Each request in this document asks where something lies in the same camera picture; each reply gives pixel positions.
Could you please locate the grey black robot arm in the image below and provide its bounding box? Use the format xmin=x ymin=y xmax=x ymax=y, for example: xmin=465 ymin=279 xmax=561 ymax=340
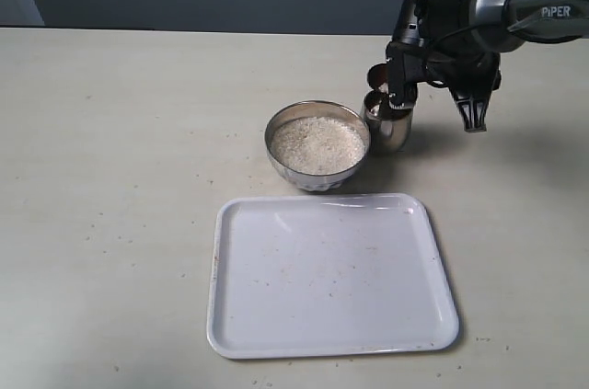
xmin=386 ymin=0 xmax=588 ymax=132

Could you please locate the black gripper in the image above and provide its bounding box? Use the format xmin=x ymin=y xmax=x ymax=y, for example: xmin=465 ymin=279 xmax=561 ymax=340
xmin=386 ymin=39 xmax=501 ymax=132

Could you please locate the steel bowl of rice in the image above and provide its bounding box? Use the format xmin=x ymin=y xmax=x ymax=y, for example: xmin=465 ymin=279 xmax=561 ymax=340
xmin=264 ymin=100 xmax=371 ymax=192

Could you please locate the white rectangular plastic tray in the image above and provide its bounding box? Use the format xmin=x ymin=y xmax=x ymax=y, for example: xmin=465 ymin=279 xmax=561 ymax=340
xmin=206 ymin=193 xmax=460 ymax=360

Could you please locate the dark brown wooden spoon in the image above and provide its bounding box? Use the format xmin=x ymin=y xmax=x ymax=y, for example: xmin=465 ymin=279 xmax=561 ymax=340
xmin=366 ymin=63 xmax=388 ymax=93

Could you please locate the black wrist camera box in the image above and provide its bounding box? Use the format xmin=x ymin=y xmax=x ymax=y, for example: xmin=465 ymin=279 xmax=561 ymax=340
xmin=392 ymin=0 xmax=426 ymax=47

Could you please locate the small steel cup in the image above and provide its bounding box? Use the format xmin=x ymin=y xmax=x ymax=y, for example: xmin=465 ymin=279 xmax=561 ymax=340
xmin=361 ymin=90 xmax=413 ymax=155

